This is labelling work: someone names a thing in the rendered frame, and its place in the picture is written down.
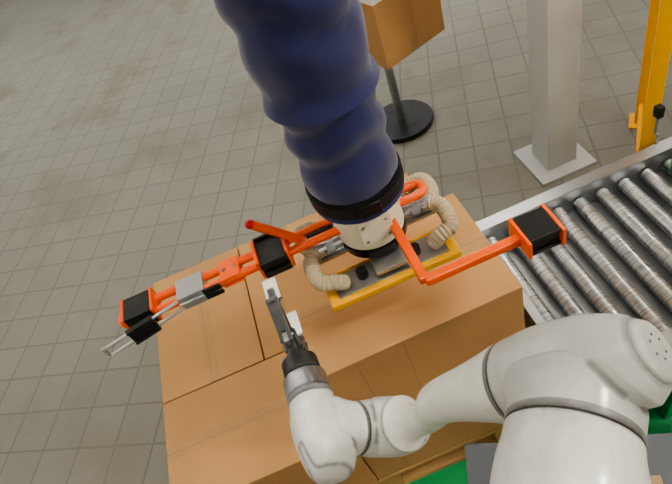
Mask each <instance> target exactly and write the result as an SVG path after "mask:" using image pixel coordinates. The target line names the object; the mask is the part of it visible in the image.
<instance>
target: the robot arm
mask: <svg viewBox="0 0 672 484"><path fill-rule="evenodd" d="M262 285H263V289H264V292H265V296H266V300H265V303H266V304H267V307H268V310H269V312H270V315H271V317H272V320H273V322H274V325H275V328H276V330H277V333H278V336H279V339H280V343H281V344H283V349H284V351H285V353H286V354H287V353H288V355H287V356H286V358H285V359H284V360H283V362H282V365H281V367H282V371H283V375H284V378H285V379H284V381H283V387H284V391H285V395H286V399H287V405H288V407H289V411H290V419H289V423H290V429H291V434H292V438H293V441H294V445H295V448H296V451H297V453H298V456H299V458H300V461H301V463H302V465H303V467H304V469H305V471H306V473H307V474H308V476H309V477H310V478H311V480H312V481H313V482H315V483H317V484H337V483H340V482H343V481H345V480H346V479H348V478H349V477H350V476H351V475H352V473H353V471H354V468H355V464H356V459H357V457H369V458H379V457H384V458H391V457H401V456H405V455H408V454H411V453H413V452H415V451H417V450H419V449H420V448H422V447H423V446H424V445H425V444H426V443H427V441H428V439H429V437H430V434H431V433H434V432H436V431H438V430H440V429H441V428H443V427H444V426H445V425H446V424H448V423H454V422H485V423H499V424H503V428H502V433H501V436H500V439H499V442H498V445H497V448H496V452H495V456H494V461H493V466H492V471H491V476H490V483H489V484H652V483H651V478H650V473H649V468H648V461H647V434H648V424H649V412H648V409H651V408H655V407H659V406H662V405H663V404H664V402H665V401H666V399H667V398H668V396H669V394H670V393H671V391H672V350H671V348H670V346H669V344H668V342H667V341H666V339H665V338H664V336H663V335H662V334H661V333H660V331H659V330H658V329H657V328H656V327H655V326H654V325H652V324H651V323H649V322H648V321H645V320H641V319H636V318H630V316H627V315H623V314H610V313H592V314H580V315H572V316H567V317H562V318H558V319H554V320H550V321H547V322H544V323H541V324H537V325H534V326H531V327H528V328H525V329H523V330H521V331H519V332H517V333H515V334H513V335H511V336H509V337H507V338H505V339H503V340H501V341H499V342H497V343H495V344H492V345H491V346H489V347H488V348H486V349H485V350H483V351H482V352H480V353H479V354H477V355H476V356H474V357H472V358H471V359H469V360H467V361H466V362H464V363H462V364H461V365H459V366H457V367H455V368H453V369H451V370H450V371H448V372H446V373H444V374H442V375H440V376H438V377H437V378H435V379H433V380H432V381H430V382H429V383H427V384H426V385H425V386H424V387H423V388H422V389H421V390H420V392H419V394H418V396H417V399H416V401H415V400H414V399H413V398H411V397H409V396H406V395H397V396H377V397H373V398H372V399H365V400H359V401H352V400H347V399H343V398H341V397H338V396H334V394H333V390H332V387H331V385H330V382H329V380H328V377H327V374H326V371H325V370H324V368H322V367H321V366H320V364H319V361H318V358H317V355H316V354H315V353H314V352H313V351H310V350H309V349H308V343H307V342H306V341H305V339H304V336H303V335H302V334H303V332H302V328H301V325H300V322H299V319H298V316H297V313H296V311H295V310H293V311H291V312H289V313H285V311H284V308H283V306H282V304H281V302H282V299H283V297H282V296H281V295H280V292H279V289H278V285H277V282H276V279H275V277H274V276H273V277H271V278H269V279H267V280H264V281H262ZM301 335H302V336H301Z"/></svg>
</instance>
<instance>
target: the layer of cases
mask: <svg viewBox="0 0 672 484"><path fill-rule="evenodd" d="M249 242H250V241H249ZM249 242H247V243H245V244H242V245H240V246H238V248H237V247H236V248H233V249H231V250H229V251H226V252H224V253H222V254H220V255H217V256H215V257H213V258H210V259H208V260H206V261H204V262H201V263H199V264H197V265H194V266H192V267H190V268H188V269H185V270H183V271H181V272H178V273H176V274H174V275H172V276H169V277H167V278H165V279H162V280H160V281H158V282H156V283H154V284H153V286H154V291H155V292H156V293H159V292H161V291H164V290H166V289H168V288H170V287H173V286H175V282H176V281H179V280H181V279H183V278H185V277H188V276H190V275H192V274H194V273H197V272H199V271H201V272H202V273H204V272H206V271H208V270H211V269H213V268H215V267H217V266H218V263H219V262H222V261H224V260H226V259H228V258H231V257H233V256H235V255H236V256H237V258H238V257H240V256H242V255H244V254H247V253H249V252H251V251H252V250H251V247H250V243H249ZM238 249H239V250H238ZM267 279H268V278H264V277H263V275H262V274H261V272H260V271H257V272H255V273H252V274H250V275H248V276H246V277H245V280H244V281H241V282H239V283H237V284H235V285H232V286H230V287H228V288H226V285H225V286H223V289H224V290H225V292H224V293H222V294H220V295H218V296H215V297H213V298H211V299H210V300H207V301H205V302H203V303H201V304H198V305H196V306H194V307H192V308H189V309H187V310H185V309H184V308H183V306H182V307H180V306H178V307H176V308H174V309H172V310H169V311H167V312H165V313H163V314H162V316H163V320H164V319H166V318H167V317H169V316H170V315H172V314H173V313H175V312H176V311H178V310H179V309H181V308H183V309H184V311H182V312H181V313H179V314H178V315H176V316H175V317H173V318H171V319H170V320H168V321H167V322H165V323H164V324H162V325H161V328H162V330H160V331H159V332H157V336H158V348H159V361H160V373H161V385H162V398H163V404H164V405H163V410H164V423H165V435H166V448H167V460H168V473H169V484H317V483H315V482H313V481H312V480H311V478H310V477H309V476H308V474H307V473H306V471H305V469H304V467H303V465H302V463H301V461H300V458H299V456H298V453H297V451H296V448H295V445H294V441H293V438H292V434H291V429H290V423H289V419H290V411H289V407H288V405H287V399H286V395H285V391H284V387H283V381H284V379H285V378H284V375H283V371H282V367H281V365H282V362H283V360H284V359H285V358H286V356H287V355H288V353H287V354H286V353H285V351H284V349H283V344H281V343H280V339H279V336H278V333H277V330H276V328H275V325H274V322H273V320H272V317H271V315H270V312H269V310H268V307H267V304H266V303H265V300H266V296H265V292H264V289H263V285H262V281H264V280H267ZM502 426H503V424H499V423H485V422H454V423H448V424H446V425H445V426H444V427H443V428H441V429H440V430H438V431H436V432H434V433H431V434H430V437H429V439H428V441H427V443H426V444H425V445H424V446H423V447H422V448H420V449H419V450H417V451H415V452H413V453H411V454H408V455H405V456H401V457H391V458H384V457H379V458H369V457H357V459H356V464H355V468H354V471H353V473H352V475H351V476H350V477H349V478H348V479H346V480H345V481H343V482H340V483H337V484H371V483H373V482H376V481H377V480H378V479H379V480H380V479H383V478H385V477H387V476H389V475H392V474H394V473H396V472H399V471H401V470H403V469H405V468H408V467H410V466H412V465H415V464H417V463H419V462H422V461H424V460H426V459H428V458H431V457H433V456H435V455H438V454H440V453H442V452H444V451H447V450H449V449H451V448H454V447H456V446H458V445H461V444H463V443H465V442H467V441H470V440H472V439H474V438H477V437H479V436H481V435H484V434H486V433H488V432H490V431H493V430H495V429H497V428H500V427H502ZM377 477H378V479H377Z"/></svg>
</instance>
